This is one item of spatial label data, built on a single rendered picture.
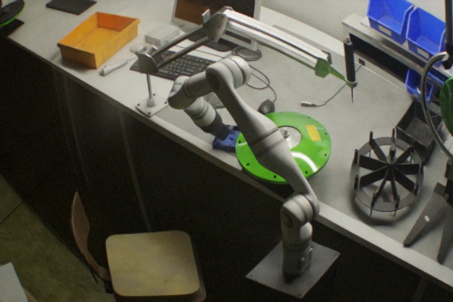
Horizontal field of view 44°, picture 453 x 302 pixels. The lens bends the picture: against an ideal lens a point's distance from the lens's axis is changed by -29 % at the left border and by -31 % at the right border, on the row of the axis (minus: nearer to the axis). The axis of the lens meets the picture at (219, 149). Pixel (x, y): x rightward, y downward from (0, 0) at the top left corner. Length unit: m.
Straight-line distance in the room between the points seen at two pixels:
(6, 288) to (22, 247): 1.51
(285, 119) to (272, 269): 0.51
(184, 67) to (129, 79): 0.23
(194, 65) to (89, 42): 0.69
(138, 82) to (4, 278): 1.28
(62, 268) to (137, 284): 1.01
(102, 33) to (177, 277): 1.36
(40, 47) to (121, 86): 0.82
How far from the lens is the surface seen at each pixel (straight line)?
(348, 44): 2.25
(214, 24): 2.41
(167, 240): 2.75
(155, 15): 3.44
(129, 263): 2.69
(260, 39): 2.39
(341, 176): 2.49
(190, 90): 2.25
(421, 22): 2.76
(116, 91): 2.96
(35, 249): 3.69
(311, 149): 2.34
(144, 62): 2.67
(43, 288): 3.50
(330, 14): 3.17
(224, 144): 2.63
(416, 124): 2.74
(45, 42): 3.59
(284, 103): 2.77
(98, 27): 3.49
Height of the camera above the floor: 2.69
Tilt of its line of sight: 43 degrees down
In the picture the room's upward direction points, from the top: 7 degrees counter-clockwise
